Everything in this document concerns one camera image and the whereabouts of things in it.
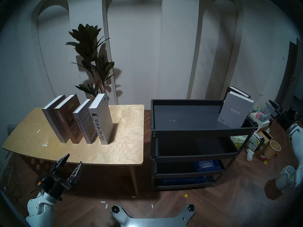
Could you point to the brown Homes book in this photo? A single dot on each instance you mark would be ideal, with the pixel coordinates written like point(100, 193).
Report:
point(67, 117)

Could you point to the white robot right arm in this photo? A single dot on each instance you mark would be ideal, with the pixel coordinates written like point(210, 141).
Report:
point(298, 141)

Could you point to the grey ianra book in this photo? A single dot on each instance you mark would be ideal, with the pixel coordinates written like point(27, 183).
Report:
point(234, 110)

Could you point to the white square box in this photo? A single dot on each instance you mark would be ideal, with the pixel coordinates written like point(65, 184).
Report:
point(259, 122)

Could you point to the white bin with bag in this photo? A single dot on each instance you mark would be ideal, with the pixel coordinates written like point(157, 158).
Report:
point(285, 178)

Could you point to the yellow round bucket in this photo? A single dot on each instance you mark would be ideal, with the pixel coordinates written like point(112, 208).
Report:
point(272, 150)

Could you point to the clear plastic storage box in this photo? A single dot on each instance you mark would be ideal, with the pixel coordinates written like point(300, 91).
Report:
point(264, 114)

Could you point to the light green plastic bag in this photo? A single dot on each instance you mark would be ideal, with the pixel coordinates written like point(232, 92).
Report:
point(239, 141)

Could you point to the white Arietta book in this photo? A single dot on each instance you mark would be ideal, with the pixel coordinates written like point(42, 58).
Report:
point(103, 120)

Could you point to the black star knob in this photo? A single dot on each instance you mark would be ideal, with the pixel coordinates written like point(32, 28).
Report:
point(191, 207)
point(115, 209)

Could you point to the grey Special Issue book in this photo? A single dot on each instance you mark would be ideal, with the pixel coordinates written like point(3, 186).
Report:
point(49, 113)

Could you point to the light wooden table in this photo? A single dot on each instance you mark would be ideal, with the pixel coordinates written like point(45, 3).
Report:
point(123, 143)

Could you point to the black Century book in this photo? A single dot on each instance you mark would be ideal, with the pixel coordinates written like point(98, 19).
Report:
point(236, 90)

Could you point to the small white bottle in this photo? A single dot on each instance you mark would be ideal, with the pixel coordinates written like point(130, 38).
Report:
point(250, 156)

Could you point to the brown cardboard box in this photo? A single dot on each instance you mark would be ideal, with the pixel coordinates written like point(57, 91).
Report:
point(266, 135)

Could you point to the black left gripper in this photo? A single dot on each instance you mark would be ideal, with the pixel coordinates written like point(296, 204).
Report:
point(54, 185)

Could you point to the black metal shelf cart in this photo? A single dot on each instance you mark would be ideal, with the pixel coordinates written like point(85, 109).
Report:
point(194, 117)

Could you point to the grey metal robot base plate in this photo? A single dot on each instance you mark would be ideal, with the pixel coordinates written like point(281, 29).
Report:
point(151, 221)

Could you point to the dark door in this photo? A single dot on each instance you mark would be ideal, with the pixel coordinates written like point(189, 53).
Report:
point(290, 75)

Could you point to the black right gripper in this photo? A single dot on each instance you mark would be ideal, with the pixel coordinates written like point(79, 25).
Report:
point(287, 119)

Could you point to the small red yellow object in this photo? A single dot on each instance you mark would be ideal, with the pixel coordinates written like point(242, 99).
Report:
point(264, 159)

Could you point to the green and white carton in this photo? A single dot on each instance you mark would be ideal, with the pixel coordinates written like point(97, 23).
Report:
point(255, 141)

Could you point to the tall green potted plant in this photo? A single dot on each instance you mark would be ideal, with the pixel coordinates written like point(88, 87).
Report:
point(86, 39)

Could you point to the blue plastic bin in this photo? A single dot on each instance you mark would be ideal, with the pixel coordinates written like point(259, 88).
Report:
point(207, 165)

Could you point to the grey Discontent book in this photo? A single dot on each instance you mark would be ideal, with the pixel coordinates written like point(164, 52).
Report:
point(81, 126)

